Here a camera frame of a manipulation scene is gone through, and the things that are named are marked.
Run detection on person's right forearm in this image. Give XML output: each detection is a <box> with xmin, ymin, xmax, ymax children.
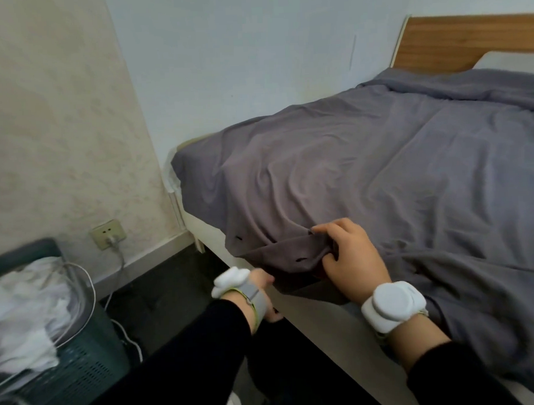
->
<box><xmin>386</xmin><ymin>317</ymin><xmax>521</xmax><ymax>405</ymax></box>

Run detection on wooden headboard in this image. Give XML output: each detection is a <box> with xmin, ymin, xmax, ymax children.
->
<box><xmin>389</xmin><ymin>11</ymin><xmax>534</xmax><ymax>77</ymax></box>

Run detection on white wrist tracker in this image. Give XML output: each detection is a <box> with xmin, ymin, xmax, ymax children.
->
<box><xmin>210</xmin><ymin>265</ymin><xmax>269</xmax><ymax>337</ymax></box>
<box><xmin>360</xmin><ymin>280</ymin><xmax>431</xmax><ymax>343</ymax></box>

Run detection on white pillow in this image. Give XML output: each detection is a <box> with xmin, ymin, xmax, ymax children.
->
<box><xmin>471</xmin><ymin>50</ymin><xmax>534</xmax><ymax>78</ymax></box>

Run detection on person's left hand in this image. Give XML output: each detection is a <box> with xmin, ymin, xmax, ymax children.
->
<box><xmin>249</xmin><ymin>268</ymin><xmax>285</xmax><ymax>325</ymax></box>

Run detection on thin white cable loop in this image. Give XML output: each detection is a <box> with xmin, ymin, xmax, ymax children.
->
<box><xmin>51</xmin><ymin>260</ymin><xmax>99</xmax><ymax>346</ymax></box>

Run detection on white skirting board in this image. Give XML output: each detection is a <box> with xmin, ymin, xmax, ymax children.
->
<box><xmin>93</xmin><ymin>231</ymin><xmax>197</xmax><ymax>300</ymax></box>

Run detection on white crumpled cloths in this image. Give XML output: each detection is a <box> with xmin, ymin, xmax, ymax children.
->
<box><xmin>0</xmin><ymin>255</ymin><xmax>89</xmax><ymax>387</ymax></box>

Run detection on person's black trouser legs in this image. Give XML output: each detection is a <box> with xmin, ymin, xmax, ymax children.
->
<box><xmin>243</xmin><ymin>314</ymin><xmax>376</xmax><ymax>405</ymax></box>

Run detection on person's right hand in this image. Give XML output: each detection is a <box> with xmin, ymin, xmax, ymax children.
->
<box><xmin>311</xmin><ymin>216</ymin><xmax>393</xmax><ymax>307</ymax></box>

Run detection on person's left forearm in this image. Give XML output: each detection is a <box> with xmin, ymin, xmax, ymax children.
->
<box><xmin>69</xmin><ymin>292</ymin><xmax>261</xmax><ymax>405</ymax></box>

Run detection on white mattress sheet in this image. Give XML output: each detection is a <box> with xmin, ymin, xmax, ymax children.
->
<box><xmin>161</xmin><ymin>146</ymin><xmax>183</xmax><ymax>196</ymax></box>

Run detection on beige wall socket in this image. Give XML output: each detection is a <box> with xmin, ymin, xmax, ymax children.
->
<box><xmin>89</xmin><ymin>219</ymin><xmax>128</xmax><ymax>252</ymax></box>

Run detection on beige bed frame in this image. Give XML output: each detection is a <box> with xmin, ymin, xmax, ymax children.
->
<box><xmin>162</xmin><ymin>124</ymin><xmax>534</xmax><ymax>405</ymax></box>

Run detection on dark green laundry basket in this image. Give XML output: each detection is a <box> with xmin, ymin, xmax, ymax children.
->
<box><xmin>0</xmin><ymin>235</ymin><xmax>134</xmax><ymax>405</ymax></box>

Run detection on grey duvet cover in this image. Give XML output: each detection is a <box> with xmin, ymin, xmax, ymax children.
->
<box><xmin>168</xmin><ymin>63</ymin><xmax>534</xmax><ymax>405</ymax></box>

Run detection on white power cable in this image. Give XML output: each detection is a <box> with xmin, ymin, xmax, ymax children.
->
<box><xmin>100</xmin><ymin>242</ymin><xmax>145</xmax><ymax>365</ymax></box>

